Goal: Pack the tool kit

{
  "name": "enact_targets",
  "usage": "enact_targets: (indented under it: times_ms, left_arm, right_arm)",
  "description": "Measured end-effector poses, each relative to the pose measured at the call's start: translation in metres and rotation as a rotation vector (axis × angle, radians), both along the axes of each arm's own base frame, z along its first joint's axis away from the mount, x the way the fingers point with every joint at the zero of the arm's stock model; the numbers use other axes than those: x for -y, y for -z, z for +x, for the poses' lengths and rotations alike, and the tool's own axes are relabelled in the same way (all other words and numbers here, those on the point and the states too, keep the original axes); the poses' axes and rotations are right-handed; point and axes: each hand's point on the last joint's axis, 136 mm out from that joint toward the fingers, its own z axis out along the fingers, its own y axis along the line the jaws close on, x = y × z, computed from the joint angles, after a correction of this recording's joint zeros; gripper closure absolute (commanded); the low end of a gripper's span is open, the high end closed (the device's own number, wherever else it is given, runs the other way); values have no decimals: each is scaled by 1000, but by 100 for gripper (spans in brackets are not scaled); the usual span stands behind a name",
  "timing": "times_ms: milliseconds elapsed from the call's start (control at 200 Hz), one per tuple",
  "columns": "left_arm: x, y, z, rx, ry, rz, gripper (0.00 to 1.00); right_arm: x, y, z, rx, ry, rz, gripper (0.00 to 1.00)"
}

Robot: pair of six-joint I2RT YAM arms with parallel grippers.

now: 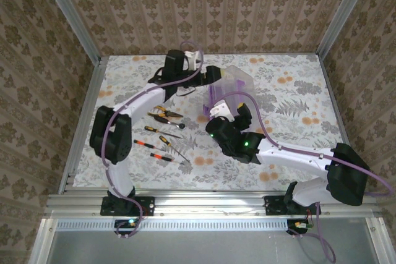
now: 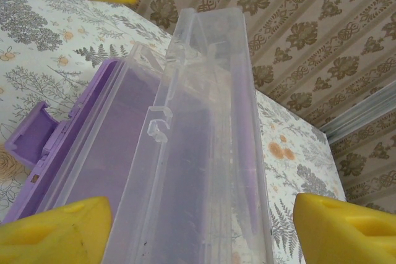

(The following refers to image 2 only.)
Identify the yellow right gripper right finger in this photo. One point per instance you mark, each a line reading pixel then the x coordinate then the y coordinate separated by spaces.
pixel 346 233

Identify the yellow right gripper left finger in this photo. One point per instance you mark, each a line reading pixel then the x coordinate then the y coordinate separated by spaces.
pixel 46 236

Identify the purple plastic tool box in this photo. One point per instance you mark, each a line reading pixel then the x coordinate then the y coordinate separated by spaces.
pixel 191 152

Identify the right aluminium corner post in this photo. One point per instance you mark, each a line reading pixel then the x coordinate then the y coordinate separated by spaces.
pixel 365 112

